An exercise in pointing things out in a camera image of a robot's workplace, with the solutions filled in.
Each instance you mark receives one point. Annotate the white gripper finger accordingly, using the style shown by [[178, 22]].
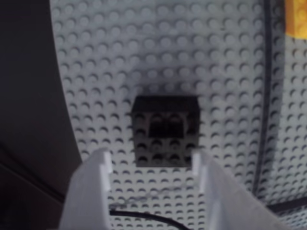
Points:
[[88, 191], [227, 203]]

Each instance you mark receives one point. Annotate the black Lego cube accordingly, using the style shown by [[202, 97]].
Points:
[[165, 153]]

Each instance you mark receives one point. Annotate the yellow Lego cube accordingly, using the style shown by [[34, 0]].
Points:
[[297, 19]]

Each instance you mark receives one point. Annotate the grey Lego baseplate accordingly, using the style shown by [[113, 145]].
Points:
[[168, 48]]

